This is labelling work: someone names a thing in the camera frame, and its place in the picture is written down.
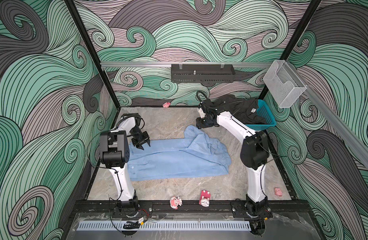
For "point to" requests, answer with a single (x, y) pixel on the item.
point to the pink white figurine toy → (175, 201)
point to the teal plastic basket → (264, 113)
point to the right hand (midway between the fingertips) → (200, 124)
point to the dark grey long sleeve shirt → (244, 110)
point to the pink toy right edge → (278, 192)
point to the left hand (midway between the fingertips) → (147, 144)
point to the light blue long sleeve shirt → (195, 155)
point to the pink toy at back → (166, 104)
